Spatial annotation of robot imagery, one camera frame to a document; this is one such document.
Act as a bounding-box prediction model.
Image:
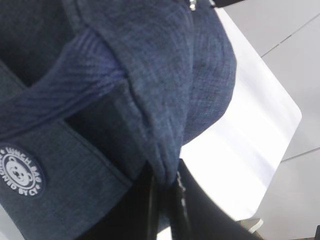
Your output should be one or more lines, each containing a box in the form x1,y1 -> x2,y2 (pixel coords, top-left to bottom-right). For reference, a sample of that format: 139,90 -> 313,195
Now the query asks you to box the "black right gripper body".
212,0 -> 244,8

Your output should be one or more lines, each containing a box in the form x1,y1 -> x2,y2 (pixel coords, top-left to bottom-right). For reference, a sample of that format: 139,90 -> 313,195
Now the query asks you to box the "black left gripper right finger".
171,159 -> 260,240

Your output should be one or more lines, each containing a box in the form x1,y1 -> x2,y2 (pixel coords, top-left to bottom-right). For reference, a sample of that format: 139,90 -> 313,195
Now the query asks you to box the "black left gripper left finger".
79,163 -> 160,240

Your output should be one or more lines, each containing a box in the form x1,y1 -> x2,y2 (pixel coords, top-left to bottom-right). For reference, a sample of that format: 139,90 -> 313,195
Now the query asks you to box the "dark blue lunch bag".
0,0 -> 237,240

